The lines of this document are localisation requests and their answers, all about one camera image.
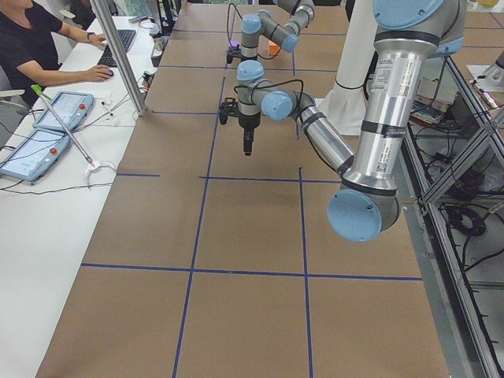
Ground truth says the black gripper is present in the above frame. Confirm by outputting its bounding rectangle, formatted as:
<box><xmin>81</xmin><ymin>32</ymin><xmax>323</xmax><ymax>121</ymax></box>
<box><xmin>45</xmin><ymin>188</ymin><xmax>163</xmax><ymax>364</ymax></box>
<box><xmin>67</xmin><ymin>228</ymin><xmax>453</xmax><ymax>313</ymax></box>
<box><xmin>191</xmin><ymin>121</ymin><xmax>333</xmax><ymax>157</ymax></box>
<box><xmin>238</xmin><ymin>113</ymin><xmax>261</xmax><ymax>156</ymax></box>

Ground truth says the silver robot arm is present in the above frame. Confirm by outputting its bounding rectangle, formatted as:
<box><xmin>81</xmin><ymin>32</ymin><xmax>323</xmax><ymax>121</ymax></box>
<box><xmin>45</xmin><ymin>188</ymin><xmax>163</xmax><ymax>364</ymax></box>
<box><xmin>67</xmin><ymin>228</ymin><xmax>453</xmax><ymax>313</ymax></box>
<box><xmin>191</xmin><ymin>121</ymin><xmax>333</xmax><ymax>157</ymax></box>
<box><xmin>240</xmin><ymin>0</ymin><xmax>315</xmax><ymax>61</ymax></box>
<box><xmin>225</xmin><ymin>1</ymin><xmax>466</xmax><ymax>242</ymax></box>

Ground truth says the orange foam block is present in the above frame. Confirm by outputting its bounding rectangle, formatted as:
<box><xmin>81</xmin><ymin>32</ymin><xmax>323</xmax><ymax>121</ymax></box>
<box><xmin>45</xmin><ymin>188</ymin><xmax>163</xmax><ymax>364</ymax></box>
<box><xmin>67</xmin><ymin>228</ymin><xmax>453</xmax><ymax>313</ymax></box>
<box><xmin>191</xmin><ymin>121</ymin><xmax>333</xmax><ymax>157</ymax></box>
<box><xmin>269</xmin><ymin>41</ymin><xmax>280</xmax><ymax>57</ymax></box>

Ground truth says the metal cup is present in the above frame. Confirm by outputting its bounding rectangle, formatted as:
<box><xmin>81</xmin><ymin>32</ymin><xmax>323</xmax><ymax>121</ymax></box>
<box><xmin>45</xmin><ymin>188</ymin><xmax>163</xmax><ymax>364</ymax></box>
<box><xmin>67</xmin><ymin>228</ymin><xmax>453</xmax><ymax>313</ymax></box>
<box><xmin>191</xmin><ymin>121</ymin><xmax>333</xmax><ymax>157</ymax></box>
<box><xmin>154</xmin><ymin>37</ymin><xmax>164</xmax><ymax>52</ymax></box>

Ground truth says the black keyboard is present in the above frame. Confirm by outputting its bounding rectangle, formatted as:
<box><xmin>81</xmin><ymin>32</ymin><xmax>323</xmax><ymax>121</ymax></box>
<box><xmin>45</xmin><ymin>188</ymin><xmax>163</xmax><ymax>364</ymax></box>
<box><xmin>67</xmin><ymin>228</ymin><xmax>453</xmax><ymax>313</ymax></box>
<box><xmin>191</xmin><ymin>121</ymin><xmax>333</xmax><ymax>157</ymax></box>
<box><xmin>97</xmin><ymin>29</ymin><xmax>138</xmax><ymax>68</ymax></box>

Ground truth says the upper teach pendant tablet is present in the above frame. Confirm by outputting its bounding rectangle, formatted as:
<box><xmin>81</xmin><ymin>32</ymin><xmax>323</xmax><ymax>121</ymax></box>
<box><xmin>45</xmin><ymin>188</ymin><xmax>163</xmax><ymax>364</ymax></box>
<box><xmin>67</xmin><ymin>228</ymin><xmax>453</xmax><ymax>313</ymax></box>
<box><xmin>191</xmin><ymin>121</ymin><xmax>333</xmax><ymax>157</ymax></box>
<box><xmin>33</xmin><ymin>91</ymin><xmax>95</xmax><ymax>132</ymax></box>

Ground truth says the teach pendant tablet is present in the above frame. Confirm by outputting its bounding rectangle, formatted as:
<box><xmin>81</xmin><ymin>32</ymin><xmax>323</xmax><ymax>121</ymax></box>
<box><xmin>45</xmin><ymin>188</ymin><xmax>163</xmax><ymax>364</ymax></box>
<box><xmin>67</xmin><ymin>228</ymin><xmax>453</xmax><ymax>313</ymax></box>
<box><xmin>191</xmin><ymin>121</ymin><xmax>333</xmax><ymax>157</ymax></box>
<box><xmin>33</xmin><ymin>91</ymin><xmax>95</xmax><ymax>132</ymax></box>
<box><xmin>1</xmin><ymin>128</ymin><xmax>70</xmax><ymax>182</ymax></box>

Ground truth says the stack of books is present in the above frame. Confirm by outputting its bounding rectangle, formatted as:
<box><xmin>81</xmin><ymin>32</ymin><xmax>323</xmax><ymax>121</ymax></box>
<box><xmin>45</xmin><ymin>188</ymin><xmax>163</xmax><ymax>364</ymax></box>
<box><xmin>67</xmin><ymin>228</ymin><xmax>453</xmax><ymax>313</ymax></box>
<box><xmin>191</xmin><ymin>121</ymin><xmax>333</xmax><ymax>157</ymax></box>
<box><xmin>410</xmin><ymin>78</ymin><xmax>458</xmax><ymax>124</ymax></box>

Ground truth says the metal reach stick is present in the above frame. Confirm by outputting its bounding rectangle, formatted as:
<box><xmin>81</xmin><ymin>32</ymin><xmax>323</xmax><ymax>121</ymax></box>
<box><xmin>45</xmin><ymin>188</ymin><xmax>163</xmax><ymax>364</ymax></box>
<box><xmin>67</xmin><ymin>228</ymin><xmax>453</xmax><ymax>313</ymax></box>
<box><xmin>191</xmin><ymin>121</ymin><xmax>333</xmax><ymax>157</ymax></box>
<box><xmin>31</xmin><ymin>84</ymin><xmax>117</xmax><ymax>188</ymax></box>

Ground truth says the lower teach pendant tablet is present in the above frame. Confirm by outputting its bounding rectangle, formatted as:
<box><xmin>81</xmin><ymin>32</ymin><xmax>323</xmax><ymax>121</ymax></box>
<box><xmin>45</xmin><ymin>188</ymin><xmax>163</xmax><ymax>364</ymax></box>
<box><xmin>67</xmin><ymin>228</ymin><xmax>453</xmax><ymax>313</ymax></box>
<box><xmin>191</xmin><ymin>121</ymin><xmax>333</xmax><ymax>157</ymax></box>
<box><xmin>1</xmin><ymin>128</ymin><xmax>70</xmax><ymax>182</ymax></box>

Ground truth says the person in black shirt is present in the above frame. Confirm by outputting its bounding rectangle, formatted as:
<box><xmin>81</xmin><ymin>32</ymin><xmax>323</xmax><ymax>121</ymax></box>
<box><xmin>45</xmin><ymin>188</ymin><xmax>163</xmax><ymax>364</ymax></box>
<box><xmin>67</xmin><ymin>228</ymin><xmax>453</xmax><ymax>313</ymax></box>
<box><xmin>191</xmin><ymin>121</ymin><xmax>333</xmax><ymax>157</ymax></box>
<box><xmin>1</xmin><ymin>1</ymin><xmax>111</xmax><ymax>106</ymax></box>

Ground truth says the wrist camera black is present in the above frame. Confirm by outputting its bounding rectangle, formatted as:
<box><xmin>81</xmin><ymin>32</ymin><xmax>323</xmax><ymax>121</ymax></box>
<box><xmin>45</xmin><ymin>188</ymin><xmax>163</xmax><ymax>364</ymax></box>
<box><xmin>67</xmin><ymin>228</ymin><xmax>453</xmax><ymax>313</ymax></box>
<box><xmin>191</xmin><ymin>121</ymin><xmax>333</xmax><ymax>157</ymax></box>
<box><xmin>218</xmin><ymin>97</ymin><xmax>238</xmax><ymax>125</ymax></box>
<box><xmin>226</xmin><ymin>45</ymin><xmax>242</xmax><ymax>65</ymax></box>

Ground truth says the black camera cable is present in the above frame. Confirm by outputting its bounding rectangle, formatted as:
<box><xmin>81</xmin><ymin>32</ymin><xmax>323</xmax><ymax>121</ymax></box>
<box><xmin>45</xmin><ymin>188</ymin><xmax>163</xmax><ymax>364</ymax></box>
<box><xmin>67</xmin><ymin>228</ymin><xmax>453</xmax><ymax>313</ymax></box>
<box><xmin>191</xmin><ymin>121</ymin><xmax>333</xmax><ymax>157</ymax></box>
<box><xmin>235</xmin><ymin>78</ymin><xmax>305</xmax><ymax>107</ymax></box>

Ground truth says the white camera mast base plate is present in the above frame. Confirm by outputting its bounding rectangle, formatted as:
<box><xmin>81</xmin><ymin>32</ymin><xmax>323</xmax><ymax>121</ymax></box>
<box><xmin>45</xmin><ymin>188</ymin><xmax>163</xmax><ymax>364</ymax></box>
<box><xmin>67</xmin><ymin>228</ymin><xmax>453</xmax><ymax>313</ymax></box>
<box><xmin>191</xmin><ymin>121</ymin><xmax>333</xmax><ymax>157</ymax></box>
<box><xmin>315</xmin><ymin>97</ymin><xmax>365</xmax><ymax>135</ymax></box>

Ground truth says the aluminium frame post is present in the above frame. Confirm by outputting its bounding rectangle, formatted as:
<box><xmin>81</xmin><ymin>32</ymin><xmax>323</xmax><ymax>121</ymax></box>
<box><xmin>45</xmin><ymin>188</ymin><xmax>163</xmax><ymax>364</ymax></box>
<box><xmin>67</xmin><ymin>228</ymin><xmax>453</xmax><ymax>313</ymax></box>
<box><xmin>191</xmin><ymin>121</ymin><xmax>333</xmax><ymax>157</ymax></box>
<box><xmin>90</xmin><ymin>0</ymin><xmax>146</xmax><ymax>117</ymax></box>

